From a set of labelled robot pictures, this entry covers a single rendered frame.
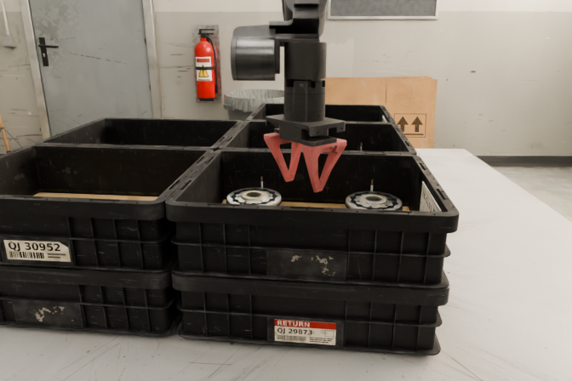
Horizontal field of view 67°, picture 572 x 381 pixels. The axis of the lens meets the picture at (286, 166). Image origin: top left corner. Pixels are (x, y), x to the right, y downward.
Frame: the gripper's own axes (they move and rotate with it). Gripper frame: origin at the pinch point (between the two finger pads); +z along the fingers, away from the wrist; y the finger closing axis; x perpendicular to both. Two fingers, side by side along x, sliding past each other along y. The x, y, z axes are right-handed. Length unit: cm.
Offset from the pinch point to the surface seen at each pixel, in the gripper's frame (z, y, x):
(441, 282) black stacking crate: 12.4, 17.7, 10.0
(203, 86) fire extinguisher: 15, -277, 138
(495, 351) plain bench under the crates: 24.8, 22.8, 18.6
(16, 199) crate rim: 2.1, -23.9, -33.0
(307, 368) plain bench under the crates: 25.0, 7.5, -5.3
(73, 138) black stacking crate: 3, -66, -15
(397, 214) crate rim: 2.0, 13.8, 4.0
